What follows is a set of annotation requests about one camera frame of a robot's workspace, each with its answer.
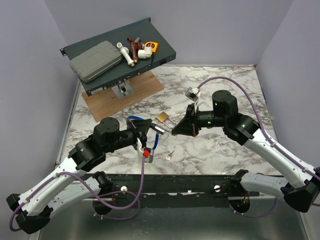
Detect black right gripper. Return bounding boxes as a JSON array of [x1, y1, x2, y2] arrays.
[[171, 103, 227, 137]]

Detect blue cable lock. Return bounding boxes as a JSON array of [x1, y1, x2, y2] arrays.
[[126, 116, 166, 150]]

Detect brass padlock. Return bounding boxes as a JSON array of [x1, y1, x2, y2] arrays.
[[156, 111, 176, 125]]

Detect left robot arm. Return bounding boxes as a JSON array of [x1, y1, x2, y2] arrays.
[[6, 117, 152, 234]]

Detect white pvc elbow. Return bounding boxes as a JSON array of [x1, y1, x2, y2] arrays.
[[137, 46, 153, 59]]

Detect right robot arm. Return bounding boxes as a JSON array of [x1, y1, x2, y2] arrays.
[[171, 90, 320, 213]]

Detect silver keys on table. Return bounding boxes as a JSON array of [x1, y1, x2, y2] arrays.
[[165, 151, 175, 163]]

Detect wooden board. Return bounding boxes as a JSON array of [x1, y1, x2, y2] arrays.
[[82, 71, 164, 122]]

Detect white pvc pipe fitting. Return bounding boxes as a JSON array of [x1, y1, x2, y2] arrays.
[[116, 42, 135, 67]]

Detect brown pipe valve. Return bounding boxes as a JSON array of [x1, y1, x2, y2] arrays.
[[127, 37, 144, 63]]

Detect grey plastic tool case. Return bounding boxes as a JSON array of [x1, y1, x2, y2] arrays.
[[69, 41, 123, 83]]

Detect yellow tape measure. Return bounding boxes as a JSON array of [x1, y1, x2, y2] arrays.
[[144, 41, 159, 54]]

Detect dark teal rack shelf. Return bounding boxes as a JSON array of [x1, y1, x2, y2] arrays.
[[60, 18, 176, 96]]

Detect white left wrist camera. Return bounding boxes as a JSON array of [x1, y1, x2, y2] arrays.
[[136, 139, 154, 163]]

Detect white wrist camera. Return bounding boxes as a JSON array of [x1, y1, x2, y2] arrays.
[[185, 87, 201, 110], [136, 139, 154, 163]]

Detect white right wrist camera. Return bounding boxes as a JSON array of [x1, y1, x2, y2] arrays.
[[185, 87, 201, 110]]

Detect metal shelf stand bracket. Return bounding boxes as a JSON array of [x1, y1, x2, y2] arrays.
[[111, 83, 134, 99]]

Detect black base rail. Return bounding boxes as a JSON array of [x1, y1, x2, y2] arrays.
[[82, 172, 258, 208]]

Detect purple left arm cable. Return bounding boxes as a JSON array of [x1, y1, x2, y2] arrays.
[[9, 154, 151, 233]]

